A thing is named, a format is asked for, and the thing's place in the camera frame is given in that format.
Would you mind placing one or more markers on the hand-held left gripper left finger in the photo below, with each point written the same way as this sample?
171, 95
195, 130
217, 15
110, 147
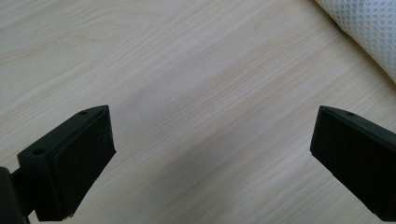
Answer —
74, 161

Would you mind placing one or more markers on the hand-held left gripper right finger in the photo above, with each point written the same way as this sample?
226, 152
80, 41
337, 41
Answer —
355, 158

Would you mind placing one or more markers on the white mesh bag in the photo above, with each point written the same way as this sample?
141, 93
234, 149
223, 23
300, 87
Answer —
370, 28

